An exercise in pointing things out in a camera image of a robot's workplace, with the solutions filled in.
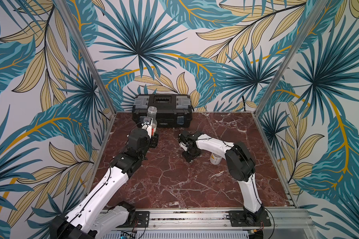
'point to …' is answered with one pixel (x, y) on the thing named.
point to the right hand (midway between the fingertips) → (190, 156)
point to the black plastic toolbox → (173, 111)
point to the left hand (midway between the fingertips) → (150, 131)
